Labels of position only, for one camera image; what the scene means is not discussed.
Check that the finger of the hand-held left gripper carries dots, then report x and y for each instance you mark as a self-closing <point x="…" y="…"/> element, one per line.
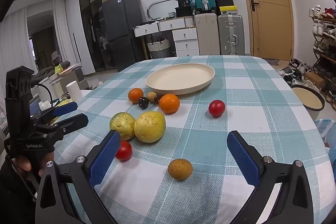
<point x="72" y="123"/>
<point x="65" y="107"/>

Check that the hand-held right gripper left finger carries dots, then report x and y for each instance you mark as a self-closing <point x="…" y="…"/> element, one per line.
<point x="105" y="158"/>

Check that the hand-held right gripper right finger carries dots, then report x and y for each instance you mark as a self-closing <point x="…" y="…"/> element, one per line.
<point x="242" y="158"/>

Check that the red tomato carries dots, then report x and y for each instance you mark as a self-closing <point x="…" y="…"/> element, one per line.
<point x="125" y="151"/>
<point x="216" y="108"/>

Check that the smaller yellow-green round fruit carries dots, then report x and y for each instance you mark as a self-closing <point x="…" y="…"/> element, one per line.
<point x="120" y="124"/>

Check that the larger yellow-green round fruit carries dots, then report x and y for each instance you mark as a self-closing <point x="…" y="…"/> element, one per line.
<point x="149" y="127"/>

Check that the dark round plum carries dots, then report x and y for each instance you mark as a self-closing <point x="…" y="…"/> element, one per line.
<point x="157" y="99"/>
<point x="143" y="103"/>

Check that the small tan round fruit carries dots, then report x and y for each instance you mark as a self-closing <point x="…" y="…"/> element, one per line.
<point x="151" y="96"/>

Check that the cream round plate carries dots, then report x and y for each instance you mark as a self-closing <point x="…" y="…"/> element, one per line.
<point x="178" y="79"/>

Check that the person's left hand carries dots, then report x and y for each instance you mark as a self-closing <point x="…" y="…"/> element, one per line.
<point x="22" y="164"/>

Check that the white cylinder container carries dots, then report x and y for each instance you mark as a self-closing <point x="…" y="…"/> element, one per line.
<point x="74" y="91"/>

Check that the brown-yellow round fruit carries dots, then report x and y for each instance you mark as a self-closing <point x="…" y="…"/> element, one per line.
<point x="180" y="169"/>

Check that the small orange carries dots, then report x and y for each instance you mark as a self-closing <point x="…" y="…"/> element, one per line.
<point x="135" y="95"/>

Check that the glass door wardrobe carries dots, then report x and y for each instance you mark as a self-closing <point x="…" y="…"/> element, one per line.
<point x="85" y="29"/>

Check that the large orange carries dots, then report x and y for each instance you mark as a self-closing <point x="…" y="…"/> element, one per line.
<point x="169" y="103"/>

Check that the round black rim stool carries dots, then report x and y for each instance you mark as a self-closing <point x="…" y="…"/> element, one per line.
<point x="307" y="98"/>

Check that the dark grey refrigerator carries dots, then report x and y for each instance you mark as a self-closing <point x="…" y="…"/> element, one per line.
<point x="120" y="29"/>

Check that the pile of shoes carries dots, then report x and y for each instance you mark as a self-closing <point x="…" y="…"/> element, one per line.
<point x="294" y="71"/>

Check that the brown cardboard box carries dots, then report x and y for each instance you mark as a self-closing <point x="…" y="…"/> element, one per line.
<point x="315" y="79"/>

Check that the woven laundry basket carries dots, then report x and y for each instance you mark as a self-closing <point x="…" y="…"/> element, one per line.
<point x="158" y="49"/>

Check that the grey suitcase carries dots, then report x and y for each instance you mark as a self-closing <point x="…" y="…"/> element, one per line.
<point x="231" y="35"/>

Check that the beige suitcase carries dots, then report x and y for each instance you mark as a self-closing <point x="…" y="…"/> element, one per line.
<point x="207" y="35"/>

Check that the white drawer desk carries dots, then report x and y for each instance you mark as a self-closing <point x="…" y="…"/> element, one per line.
<point x="183" y="40"/>

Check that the shoe rack with shoes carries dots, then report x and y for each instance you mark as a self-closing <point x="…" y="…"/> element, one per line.
<point x="324" y="37"/>

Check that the yellow and black shoe box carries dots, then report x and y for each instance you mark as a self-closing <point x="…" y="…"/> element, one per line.
<point x="228" y="9"/>

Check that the black box stack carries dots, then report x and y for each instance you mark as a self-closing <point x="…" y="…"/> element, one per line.
<point x="183" y="10"/>

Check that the wooden door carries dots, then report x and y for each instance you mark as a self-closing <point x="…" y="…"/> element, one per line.
<point x="267" y="3"/>

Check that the red and black shoe box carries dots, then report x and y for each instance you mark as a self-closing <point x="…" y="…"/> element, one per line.
<point x="224" y="0"/>

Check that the oval metal frame mirror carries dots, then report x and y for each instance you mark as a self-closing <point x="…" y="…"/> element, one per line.
<point x="150" y="7"/>

